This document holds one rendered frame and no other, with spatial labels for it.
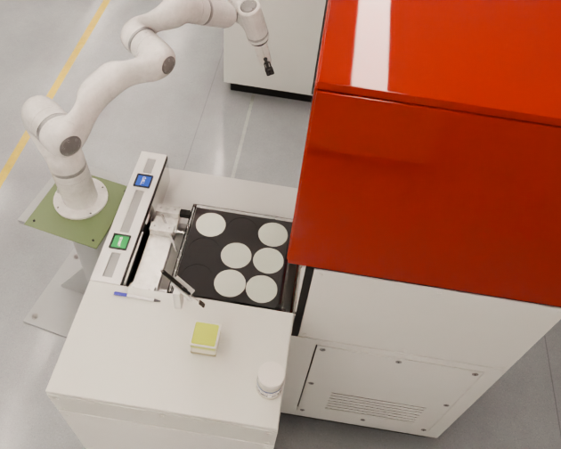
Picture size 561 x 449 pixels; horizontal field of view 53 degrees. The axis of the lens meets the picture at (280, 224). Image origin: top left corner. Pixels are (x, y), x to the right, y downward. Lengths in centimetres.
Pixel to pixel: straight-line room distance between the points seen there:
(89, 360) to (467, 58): 121
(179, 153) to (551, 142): 256
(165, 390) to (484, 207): 94
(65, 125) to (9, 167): 175
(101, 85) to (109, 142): 169
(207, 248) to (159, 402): 55
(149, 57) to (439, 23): 93
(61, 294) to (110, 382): 134
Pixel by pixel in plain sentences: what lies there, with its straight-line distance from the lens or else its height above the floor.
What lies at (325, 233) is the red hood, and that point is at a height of 138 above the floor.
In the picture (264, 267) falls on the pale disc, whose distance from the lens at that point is 183.
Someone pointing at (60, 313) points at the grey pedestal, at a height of 1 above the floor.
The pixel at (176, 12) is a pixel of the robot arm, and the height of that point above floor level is 143.
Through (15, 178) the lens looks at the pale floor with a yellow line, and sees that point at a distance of 345.
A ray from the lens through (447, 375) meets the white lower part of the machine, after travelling 200.
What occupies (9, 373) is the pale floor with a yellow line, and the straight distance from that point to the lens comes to 281.
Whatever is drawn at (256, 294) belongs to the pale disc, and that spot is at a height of 90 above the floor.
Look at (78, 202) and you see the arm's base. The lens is 207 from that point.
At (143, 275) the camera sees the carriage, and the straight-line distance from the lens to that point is 186.
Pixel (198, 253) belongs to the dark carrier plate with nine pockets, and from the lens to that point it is 186.
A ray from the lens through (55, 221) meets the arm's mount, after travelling 212.
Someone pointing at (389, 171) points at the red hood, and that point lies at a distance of 116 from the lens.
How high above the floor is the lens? 245
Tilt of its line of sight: 53 degrees down
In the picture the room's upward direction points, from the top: 8 degrees clockwise
